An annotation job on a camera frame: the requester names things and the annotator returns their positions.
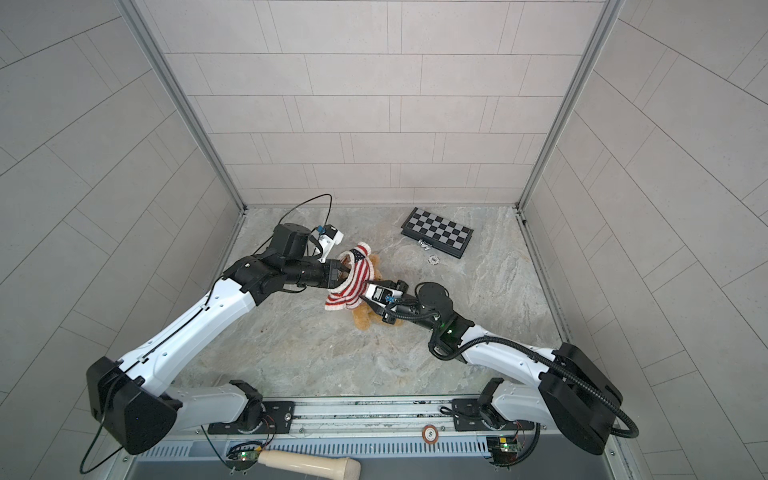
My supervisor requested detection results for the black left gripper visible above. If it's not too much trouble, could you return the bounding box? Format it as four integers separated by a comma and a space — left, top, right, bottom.
281, 259, 357, 290

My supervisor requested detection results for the red white striped knit sweater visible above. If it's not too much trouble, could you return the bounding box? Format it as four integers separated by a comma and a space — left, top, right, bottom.
324, 242, 375, 311

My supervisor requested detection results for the tan plush teddy bear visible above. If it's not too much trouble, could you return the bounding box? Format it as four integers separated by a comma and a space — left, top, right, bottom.
327, 242, 386, 331

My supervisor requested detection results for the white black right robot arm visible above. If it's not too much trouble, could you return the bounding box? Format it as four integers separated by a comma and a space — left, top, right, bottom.
361, 281, 640, 455

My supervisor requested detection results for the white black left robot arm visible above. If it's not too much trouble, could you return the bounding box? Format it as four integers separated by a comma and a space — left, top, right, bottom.
86, 223, 348, 455

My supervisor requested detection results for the folded black chess board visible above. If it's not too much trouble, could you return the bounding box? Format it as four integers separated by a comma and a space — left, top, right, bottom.
401, 207, 474, 259

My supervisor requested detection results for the red white poker chip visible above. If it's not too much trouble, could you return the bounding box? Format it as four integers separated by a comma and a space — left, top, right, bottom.
421, 424, 439, 445

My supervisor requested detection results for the right green circuit board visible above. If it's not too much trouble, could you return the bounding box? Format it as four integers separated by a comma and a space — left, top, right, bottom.
486, 436, 520, 467

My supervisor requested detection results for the green circuit board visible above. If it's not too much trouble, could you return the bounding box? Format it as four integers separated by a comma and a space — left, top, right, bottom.
486, 436, 520, 467
226, 441, 264, 471

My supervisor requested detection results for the left green circuit board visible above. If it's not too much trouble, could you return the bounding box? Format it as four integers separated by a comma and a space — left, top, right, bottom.
226, 441, 264, 471

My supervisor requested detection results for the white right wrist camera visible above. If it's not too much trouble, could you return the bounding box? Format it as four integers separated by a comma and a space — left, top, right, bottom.
362, 283, 402, 308

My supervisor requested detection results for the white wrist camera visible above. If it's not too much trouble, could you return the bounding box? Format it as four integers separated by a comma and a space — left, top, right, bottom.
314, 224, 344, 263
362, 283, 402, 308

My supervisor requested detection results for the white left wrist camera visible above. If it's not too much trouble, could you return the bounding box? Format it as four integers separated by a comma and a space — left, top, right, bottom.
314, 224, 344, 263

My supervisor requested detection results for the black left camera cable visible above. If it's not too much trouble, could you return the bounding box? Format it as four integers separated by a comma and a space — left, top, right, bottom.
251, 193, 335, 256

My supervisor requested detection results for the aluminium front rail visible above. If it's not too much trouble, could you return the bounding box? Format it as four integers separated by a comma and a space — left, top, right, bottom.
119, 392, 631, 480

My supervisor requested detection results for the black corrugated right cable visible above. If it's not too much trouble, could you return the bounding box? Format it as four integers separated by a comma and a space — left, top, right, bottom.
428, 335, 640, 440

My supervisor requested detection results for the beige wooden handle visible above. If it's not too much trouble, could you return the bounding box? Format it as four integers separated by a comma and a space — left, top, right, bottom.
257, 450, 362, 480

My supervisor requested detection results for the aluminium corner frame post left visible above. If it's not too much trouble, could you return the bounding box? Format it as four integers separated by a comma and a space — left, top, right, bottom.
115, 0, 247, 214

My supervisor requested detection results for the aluminium corner frame post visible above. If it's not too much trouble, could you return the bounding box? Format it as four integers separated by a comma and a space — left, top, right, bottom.
517, 0, 623, 214
115, 0, 247, 214

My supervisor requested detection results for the aluminium corner frame post right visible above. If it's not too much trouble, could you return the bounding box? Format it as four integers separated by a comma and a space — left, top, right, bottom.
517, 0, 623, 214

